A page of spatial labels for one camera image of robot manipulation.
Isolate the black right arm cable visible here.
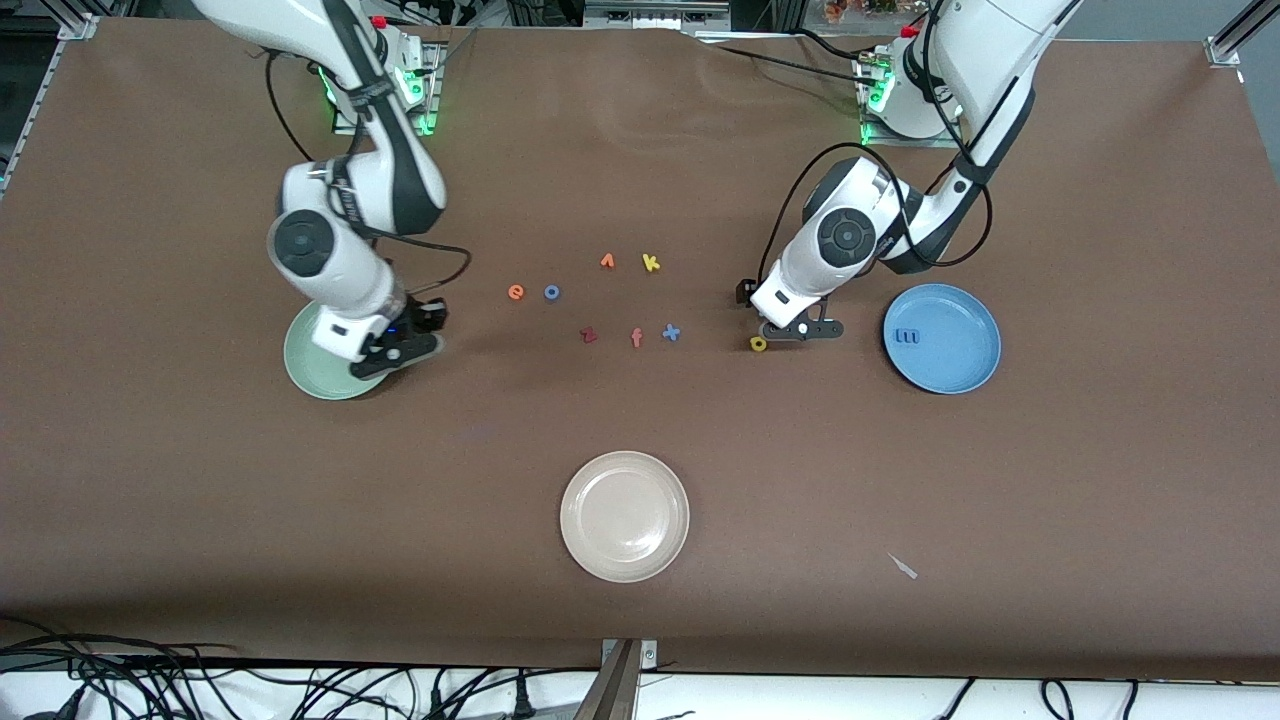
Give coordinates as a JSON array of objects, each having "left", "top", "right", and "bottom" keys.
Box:
[{"left": 262, "top": 50, "right": 473, "bottom": 301}]

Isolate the grey equipment box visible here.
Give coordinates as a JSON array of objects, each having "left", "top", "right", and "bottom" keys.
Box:
[{"left": 583, "top": 0, "right": 731, "bottom": 31}]

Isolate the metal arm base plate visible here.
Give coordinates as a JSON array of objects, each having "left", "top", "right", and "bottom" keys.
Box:
[
  {"left": 860, "top": 55, "right": 966, "bottom": 149},
  {"left": 400, "top": 40, "right": 446, "bottom": 136}
]

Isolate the blue plate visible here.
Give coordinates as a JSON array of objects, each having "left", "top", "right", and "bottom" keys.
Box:
[{"left": 883, "top": 283, "right": 1002, "bottom": 395}]

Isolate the black cable bundle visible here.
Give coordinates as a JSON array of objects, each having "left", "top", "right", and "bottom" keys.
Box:
[{"left": 0, "top": 615, "right": 601, "bottom": 720}]

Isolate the aluminium frame rail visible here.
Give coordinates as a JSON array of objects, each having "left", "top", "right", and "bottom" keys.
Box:
[
  {"left": 1205, "top": 0, "right": 1280, "bottom": 67},
  {"left": 0, "top": 10, "right": 101, "bottom": 196}
]

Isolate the beige plate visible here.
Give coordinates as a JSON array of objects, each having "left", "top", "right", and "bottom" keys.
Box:
[{"left": 560, "top": 451, "right": 691, "bottom": 584}]

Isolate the black cable on table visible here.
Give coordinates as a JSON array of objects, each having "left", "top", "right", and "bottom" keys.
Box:
[{"left": 690, "top": 28, "right": 881, "bottom": 86}]

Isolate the grey aluminium bar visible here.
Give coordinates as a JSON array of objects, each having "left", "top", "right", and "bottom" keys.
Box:
[{"left": 572, "top": 640, "right": 641, "bottom": 720}]

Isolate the green plate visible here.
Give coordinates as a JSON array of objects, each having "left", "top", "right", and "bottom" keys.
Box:
[{"left": 283, "top": 300, "right": 393, "bottom": 402}]

